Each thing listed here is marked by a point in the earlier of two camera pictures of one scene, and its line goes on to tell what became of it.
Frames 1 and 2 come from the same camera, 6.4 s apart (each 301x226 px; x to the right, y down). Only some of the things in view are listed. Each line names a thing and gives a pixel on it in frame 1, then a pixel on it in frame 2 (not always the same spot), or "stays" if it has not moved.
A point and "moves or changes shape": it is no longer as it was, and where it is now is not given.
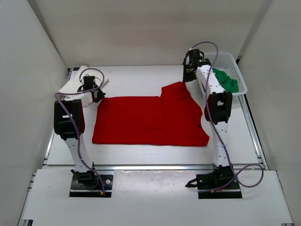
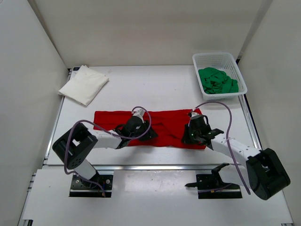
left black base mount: (88, 184) stays
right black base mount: (220, 175) stays
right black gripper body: (188, 75) → (196, 134)
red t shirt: (173, 118) moves or changes shape
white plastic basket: (226, 63) stays
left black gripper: (101, 96) → (152, 134)
